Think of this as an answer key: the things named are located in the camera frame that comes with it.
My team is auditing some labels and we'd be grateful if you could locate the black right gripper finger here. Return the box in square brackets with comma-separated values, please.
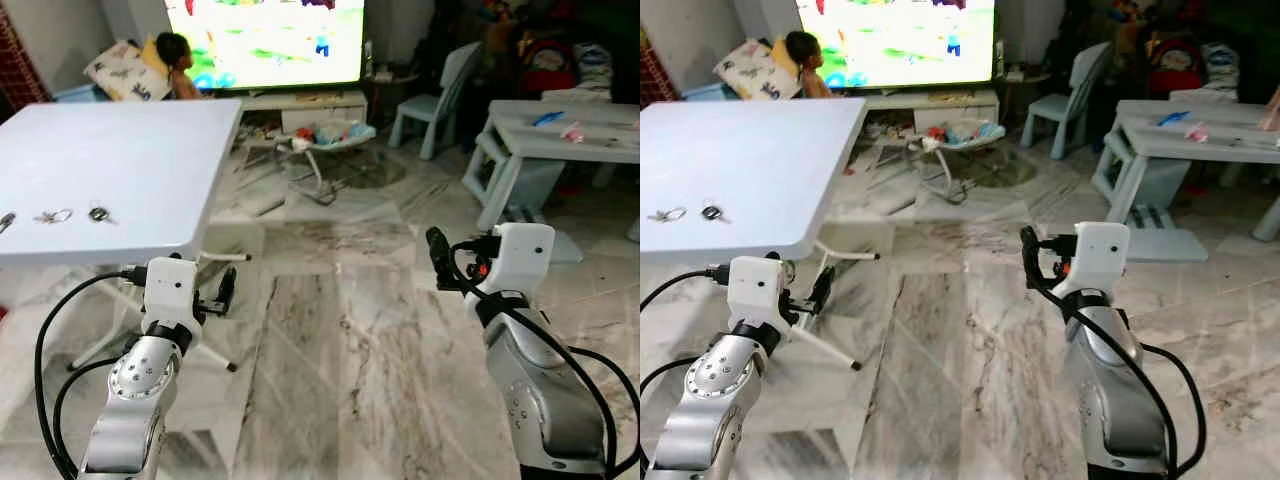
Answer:
[1019, 226, 1046, 291]
[425, 227, 454, 293]

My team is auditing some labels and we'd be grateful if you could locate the baby bouncer seat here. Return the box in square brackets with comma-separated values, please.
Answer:
[272, 118, 381, 207]
[905, 118, 1009, 207]

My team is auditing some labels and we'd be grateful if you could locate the white folding table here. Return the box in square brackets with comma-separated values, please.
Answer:
[640, 98, 881, 373]
[0, 98, 253, 373]

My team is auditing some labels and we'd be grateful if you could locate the pale grey kids table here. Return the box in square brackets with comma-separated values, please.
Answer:
[461, 98, 641, 233]
[1090, 98, 1280, 243]

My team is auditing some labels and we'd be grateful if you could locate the white TV stand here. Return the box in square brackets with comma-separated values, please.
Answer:
[205, 90, 370, 137]
[835, 90, 1001, 137]

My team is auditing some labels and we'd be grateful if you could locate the light blue child chair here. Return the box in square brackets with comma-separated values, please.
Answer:
[388, 41, 485, 162]
[1020, 41, 1113, 162]

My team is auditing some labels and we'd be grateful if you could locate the red bag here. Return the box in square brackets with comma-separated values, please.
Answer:
[1145, 35, 1206, 97]
[518, 35, 579, 97]

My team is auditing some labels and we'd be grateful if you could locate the white patterned pillow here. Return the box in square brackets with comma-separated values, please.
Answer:
[84, 40, 173, 103]
[712, 38, 801, 101]

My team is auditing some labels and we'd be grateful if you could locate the sitting child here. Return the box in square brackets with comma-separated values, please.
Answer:
[154, 32, 204, 101]
[784, 30, 833, 100]

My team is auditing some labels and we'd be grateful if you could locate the bright television screen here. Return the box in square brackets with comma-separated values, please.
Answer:
[796, 0, 999, 91]
[163, 0, 367, 93]

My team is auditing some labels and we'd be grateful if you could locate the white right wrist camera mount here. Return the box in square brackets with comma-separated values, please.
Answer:
[1068, 222, 1131, 299]
[488, 222, 556, 299]

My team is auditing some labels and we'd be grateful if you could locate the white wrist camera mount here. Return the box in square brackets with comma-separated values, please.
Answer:
[488, 222, 556, 299]
[727, 255, 791, 336]
[1068, 222, 1131, 299]
[140, 256, 202, 337]

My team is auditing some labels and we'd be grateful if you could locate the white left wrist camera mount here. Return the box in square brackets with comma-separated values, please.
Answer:
[140, 256, 202, 337]
[727, 255, 791, 336]

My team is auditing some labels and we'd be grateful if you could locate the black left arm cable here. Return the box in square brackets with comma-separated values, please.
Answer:
[640, 264, 731, 396]
[33, 264, 149, 480]

